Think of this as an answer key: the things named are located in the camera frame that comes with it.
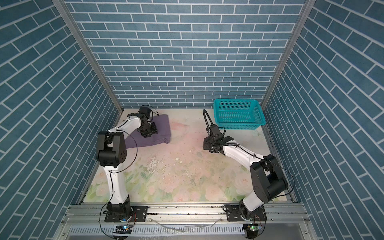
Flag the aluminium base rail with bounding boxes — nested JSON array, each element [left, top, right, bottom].
[[63, 202, 310, 226]]

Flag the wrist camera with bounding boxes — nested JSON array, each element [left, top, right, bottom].
[[138, 106, 152, 120], [209, 124, 222, 137]]

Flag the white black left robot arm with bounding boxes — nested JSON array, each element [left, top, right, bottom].
[[97, 113, 157, 223]]

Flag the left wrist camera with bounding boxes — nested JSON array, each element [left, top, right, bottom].
[[138, 106, 152, 120]]

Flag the right aluminium corner post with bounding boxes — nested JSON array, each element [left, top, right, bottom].
[[261, 0, 316, 110]]

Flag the black corrugated right cable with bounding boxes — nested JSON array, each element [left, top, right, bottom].
[[202, 108, 224, 142]]

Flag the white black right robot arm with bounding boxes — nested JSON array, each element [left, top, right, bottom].
[[203, 137, 289, 220]]

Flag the white slotted cable duct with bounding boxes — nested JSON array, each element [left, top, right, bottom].
[[69, 224, 245, 237]]

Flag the left aluminium corner post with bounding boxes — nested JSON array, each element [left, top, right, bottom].
[[52, 0, 124, 114]]

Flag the teal plastic basket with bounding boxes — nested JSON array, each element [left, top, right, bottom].
[[214, 99, 266, 130]]

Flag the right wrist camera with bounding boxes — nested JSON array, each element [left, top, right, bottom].
[[209, 124, 222, 137]]

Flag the aluminium corner post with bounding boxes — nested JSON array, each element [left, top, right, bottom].
[[52, 0, 124, 114], [261, 0, 316, 110]]

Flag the purple trousers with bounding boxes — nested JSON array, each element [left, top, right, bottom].
[[124, 115, 171, 149]]

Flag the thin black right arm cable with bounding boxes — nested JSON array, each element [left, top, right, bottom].
[[227, 143, 296, 199]]

